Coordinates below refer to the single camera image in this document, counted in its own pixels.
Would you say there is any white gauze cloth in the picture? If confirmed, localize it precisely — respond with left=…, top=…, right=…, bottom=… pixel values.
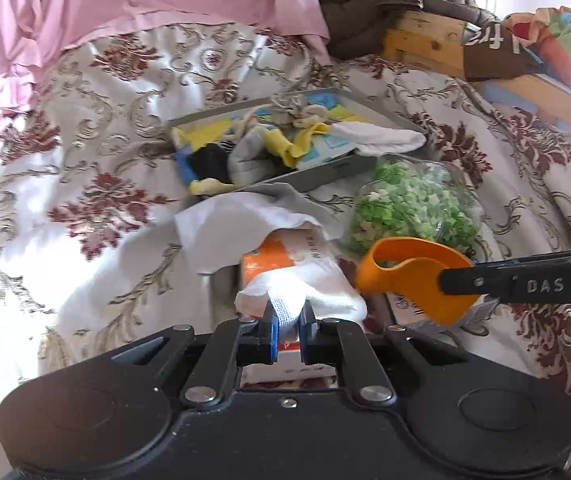
left=234, top=258, right=367, bottom=333

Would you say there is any black sock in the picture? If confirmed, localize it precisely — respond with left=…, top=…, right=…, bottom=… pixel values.
left=186, top=143, right=232, bottom=184

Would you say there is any white teal wipes packet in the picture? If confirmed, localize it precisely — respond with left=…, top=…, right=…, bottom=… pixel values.
left=295, top=133, right=357, bottom=170

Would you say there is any yellow sock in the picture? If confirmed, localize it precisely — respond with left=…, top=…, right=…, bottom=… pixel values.
left=262, top=122, right=331, bottom=169

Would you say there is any white sock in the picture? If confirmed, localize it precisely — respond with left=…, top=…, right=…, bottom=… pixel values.
left=330, top=122, right=427, bottom=157

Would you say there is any grey linen drawstring pouch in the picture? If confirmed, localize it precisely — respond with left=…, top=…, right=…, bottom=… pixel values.
left=269, top=94, right=329, bottom=129

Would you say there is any orange white medicine box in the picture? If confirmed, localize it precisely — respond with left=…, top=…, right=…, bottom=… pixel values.
left=234, top=230, right=363, bottom=385

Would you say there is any white grey cloth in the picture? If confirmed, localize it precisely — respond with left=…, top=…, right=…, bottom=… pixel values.
left=174, top=183, right=344, bottom=274

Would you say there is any bag of green pieces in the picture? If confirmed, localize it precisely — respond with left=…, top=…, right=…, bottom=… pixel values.
left=346, top=155, right=483, bottom=254

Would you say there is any floral satin bedspread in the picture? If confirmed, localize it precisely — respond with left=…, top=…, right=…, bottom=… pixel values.
left=0, top=24, right=571, bottom=477

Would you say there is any grey tray with cartoon drawing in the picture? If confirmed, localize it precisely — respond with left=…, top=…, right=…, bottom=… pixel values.
left=170, top=89, right=427, bottom=198

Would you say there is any colourful patchwork cloth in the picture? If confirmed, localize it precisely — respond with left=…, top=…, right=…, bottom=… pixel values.
left=502, top=6, right=571, bottom=88

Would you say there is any wooden bed frame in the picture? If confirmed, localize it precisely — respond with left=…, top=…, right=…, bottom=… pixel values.
left=383, top=11, right=571, bottom=128

